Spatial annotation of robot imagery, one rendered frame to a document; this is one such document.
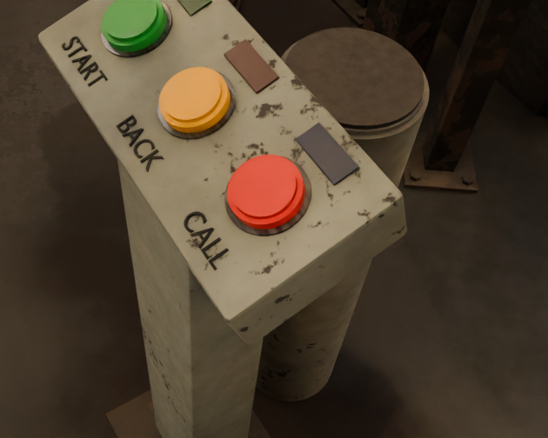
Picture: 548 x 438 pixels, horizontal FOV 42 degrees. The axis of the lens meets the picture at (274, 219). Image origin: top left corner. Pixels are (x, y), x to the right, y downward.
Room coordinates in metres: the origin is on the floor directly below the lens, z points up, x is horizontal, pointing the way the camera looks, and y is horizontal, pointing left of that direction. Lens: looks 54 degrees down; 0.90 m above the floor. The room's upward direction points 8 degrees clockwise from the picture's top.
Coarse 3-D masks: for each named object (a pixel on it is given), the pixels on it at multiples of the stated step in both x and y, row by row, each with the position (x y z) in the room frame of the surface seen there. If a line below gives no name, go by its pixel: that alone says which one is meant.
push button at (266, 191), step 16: (256, 160) 0.24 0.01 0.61; (272, 160) 0.24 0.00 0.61; (288, 160) 0.24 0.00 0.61; (240, 176) 0.23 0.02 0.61; (256, 176) 0.23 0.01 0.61; (272, 176) 0.23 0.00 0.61; (288, 176) 0.23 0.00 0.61; (240, 192) 0.22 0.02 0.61; (256, 192) 0.22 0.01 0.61; (272, 192) 0.22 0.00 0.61; (288, 192) 0.22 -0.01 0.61; (304, 192) 0.23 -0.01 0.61; (240, 208) 0.22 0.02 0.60; (256, 208) 0.22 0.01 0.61; (272, 208) 0.22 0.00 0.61; (288, 208) 0.22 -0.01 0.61; (256, 224) 0.21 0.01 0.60; (272, 224) 0.21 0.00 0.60
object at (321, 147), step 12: (312, 132) 0.26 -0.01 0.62; (324, 132) 0.26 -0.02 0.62; (300, 144) 0.26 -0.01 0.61; (312, 144) 0.26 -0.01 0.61; (324, 144) 0.26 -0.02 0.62; (336, 144) 0.26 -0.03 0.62; (312, 156) 0.25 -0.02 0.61; (324, 156) 0.25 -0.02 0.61; (336, 156) 0.25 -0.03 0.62; (348, 156) 0.25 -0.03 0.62; (324, 168) 0.24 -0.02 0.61; (336, 168) 0.24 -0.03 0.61; (348, 168) 0.24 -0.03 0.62; (336, 180) 0.24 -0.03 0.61
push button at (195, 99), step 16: (176, 80) 0.30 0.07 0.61; (192, 80) 0.29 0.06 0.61; (208, 80) 0.29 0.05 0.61; (160, 96) 0.29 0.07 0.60; (176, 96) 0.28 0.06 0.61; (192, 96) 0.28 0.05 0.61; (208, 96) 0.28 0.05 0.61; (224, 96) 0.28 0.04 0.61; (176, 112) 0.27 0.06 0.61; (192, 112) 0.27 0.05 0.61; (208, 112) 0.27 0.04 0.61; (224, 112) 0.28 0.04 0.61; (176, 128) 0.27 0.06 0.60; (192, 128) 0.27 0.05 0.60; (208, 128) 0.27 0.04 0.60
